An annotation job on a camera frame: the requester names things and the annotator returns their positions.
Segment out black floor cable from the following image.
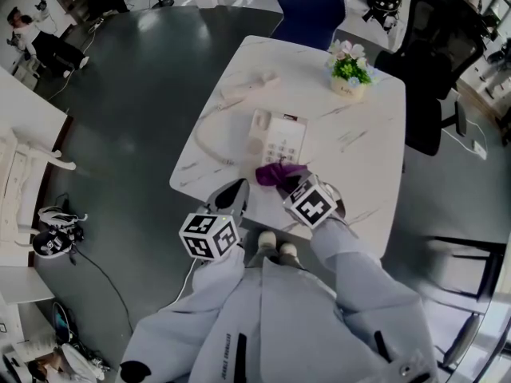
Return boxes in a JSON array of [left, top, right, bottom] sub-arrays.
[[71, 249, 135, 334]]

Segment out white curved hose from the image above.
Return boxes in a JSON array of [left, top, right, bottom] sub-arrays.
[[194, 97, 245, 166]]

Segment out white floor cable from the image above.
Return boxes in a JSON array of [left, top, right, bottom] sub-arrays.
[[441, 116, 490, 161], [173, 259, 200, 309]]

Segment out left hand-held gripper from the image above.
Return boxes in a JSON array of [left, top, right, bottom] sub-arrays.
[[178, 178, 252, 263]]

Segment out black and teal backpack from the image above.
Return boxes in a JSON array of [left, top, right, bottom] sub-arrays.
[[51, 301, 79, 346]]

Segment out white shelving unit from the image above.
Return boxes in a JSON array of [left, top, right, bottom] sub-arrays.
[[0, 265, 57, 383]]

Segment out person's light grey jacket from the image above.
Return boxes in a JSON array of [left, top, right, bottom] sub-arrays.
[[119, 253, 440, 383]]

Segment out person's grey trousers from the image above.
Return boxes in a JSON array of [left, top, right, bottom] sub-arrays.
[[244, 249, 307, 271]]

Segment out person's left forearm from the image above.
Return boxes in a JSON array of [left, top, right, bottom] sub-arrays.
[[191, 247, 247, 314]]

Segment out person's right forearm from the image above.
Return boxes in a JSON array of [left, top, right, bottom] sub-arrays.
[[309, 217, 385, 307]]

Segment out white marble table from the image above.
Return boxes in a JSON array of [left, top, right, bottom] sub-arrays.
[[169, 34, 407, 255]]

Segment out black mesh office chair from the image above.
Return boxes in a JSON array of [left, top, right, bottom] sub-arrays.
[[373, 0, 494, 157]]

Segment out white dressing table with mirror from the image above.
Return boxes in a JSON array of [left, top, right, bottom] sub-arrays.
[[0, 128, 77, 251]]

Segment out purple knitted cloth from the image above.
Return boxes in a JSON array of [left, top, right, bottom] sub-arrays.
[[254, 160, 309, 189]]

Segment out white desk telephone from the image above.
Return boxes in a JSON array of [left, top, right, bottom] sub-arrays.
[[247, 109, 309, 169]]

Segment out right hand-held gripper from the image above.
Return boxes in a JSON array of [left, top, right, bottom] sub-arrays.
[[278, 172, 347, 230]]

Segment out black and white backpack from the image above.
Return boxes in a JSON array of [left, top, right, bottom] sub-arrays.
[[31, 205, 87, 259]]

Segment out cream pot of artificial flowers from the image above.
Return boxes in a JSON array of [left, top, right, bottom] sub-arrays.
[[326, 40, 380, 100]]

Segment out person's beige shoe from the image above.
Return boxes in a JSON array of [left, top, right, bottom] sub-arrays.
[[278, 242, 299, 263], [257, 231, 279, 259]]

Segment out long white table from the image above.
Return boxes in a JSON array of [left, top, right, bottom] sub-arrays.
[[418, 235, 511, 383]]

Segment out blue chair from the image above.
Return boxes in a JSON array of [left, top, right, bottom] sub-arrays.
[[269, 0, 347, 51]]

